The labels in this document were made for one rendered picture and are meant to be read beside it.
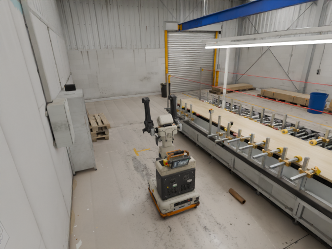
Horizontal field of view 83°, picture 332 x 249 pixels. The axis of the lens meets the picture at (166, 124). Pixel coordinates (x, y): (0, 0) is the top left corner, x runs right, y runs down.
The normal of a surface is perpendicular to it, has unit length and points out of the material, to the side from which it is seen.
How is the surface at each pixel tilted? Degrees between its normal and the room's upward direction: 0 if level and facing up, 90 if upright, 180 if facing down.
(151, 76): 90
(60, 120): 90
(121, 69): 90
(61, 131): 90
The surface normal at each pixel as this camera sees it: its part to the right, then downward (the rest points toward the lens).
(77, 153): 0.40, 0.33
